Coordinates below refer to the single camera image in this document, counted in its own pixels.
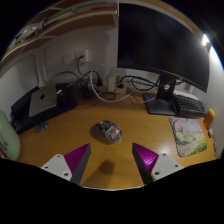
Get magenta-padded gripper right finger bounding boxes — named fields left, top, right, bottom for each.
left=131, top=142, right=184, bottom=185

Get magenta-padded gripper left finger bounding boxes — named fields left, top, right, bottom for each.
left=40, top=142, right=92, bottom=185

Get transparent computer mouse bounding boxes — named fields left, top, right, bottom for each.
left=92, top=119, right=123, bottom=144

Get cherry blossom print mouse pad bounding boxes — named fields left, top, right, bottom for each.
left=168, top=116, right=208, bottom=158

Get pale green object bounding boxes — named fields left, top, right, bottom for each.
left=0, top=109, right=21, bottom=161

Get black computer stand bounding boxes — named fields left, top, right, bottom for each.
left=10, top=83, right=78, bottom=135

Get black mechanical keyboard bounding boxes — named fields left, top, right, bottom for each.
left=172, top=93, right=207, bottom=118

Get orange jar with yellow lid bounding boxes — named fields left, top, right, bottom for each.
left=203, top=108, right=216, bottom=130

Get silver computer with logo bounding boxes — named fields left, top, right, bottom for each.
left=28, top=84, right=58, bottom=118

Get white power strip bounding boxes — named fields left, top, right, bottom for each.
left=88, top=74, right=128, bottom=96

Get black computer monitor with stand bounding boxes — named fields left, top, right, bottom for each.
left=116, top=2, right=212, bottom=117

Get white cable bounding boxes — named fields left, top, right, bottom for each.
left=89, top=62, right=134, bottom=104

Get black cable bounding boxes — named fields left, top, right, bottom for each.
left=49, top=70, right=101, bottom=88
left=119, top=75, right=178, bottom=92

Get white wall socket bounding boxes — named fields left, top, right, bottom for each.
left=63, top=49, right=90, bottom=65

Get wooden wall shelf unit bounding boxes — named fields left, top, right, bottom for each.
left=6, top=0, right=119, bottom=51

